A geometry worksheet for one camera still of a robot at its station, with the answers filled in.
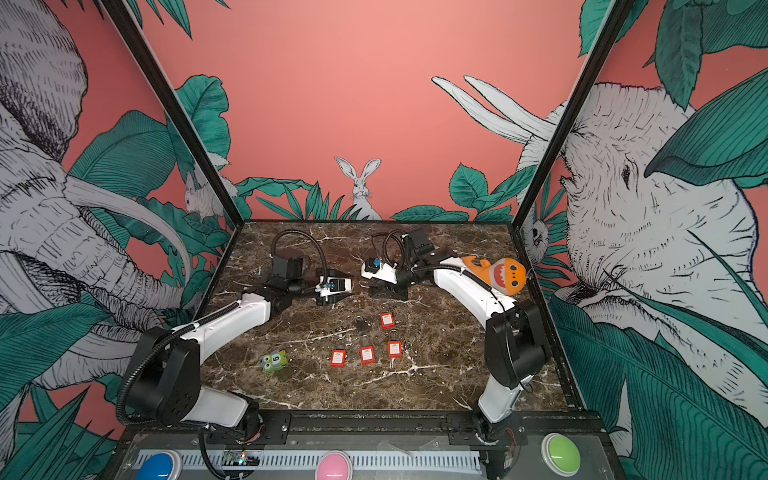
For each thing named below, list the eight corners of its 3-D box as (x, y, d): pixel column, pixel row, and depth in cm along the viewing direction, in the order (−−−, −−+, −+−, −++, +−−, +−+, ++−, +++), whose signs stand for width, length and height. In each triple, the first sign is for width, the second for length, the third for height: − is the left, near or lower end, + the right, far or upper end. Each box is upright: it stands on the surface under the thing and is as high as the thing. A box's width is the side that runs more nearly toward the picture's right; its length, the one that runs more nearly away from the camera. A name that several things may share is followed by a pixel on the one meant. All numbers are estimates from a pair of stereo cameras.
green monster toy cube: (265, 374, 84) (262, 372, 83) (263, 358, 87) (261, 355, 86) (288, 366, 86) (286, 364, 84) (286, 350, 89) (284, 348, 87)
